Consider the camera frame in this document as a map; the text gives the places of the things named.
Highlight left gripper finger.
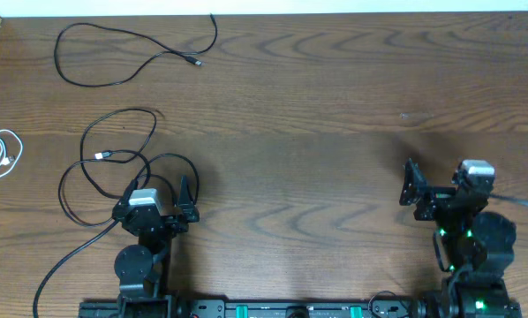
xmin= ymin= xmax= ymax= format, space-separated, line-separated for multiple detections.
xmin=177 ymin=176 xmax=200 ymax=223
xmin=118 ymin=179 xmax=138 ymax=207

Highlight thin black USB cable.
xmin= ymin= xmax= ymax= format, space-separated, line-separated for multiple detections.
xmin=53 ymin=12 xmax=219 ymax=88

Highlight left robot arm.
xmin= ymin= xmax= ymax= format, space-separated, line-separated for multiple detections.
xmin=112 ymin=177 xmax=200 ymax=317

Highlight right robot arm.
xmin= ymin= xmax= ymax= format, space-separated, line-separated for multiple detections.
xmin=399 ymin=160 xmax=522 ymax=318

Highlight clear tape strip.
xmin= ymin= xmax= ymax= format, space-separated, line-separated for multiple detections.
xmin=400 ymin=112 xmax=434 ymax=120

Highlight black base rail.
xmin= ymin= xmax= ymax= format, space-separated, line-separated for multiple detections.
xmin=78 ymin=299 xmax=522 ymax=318

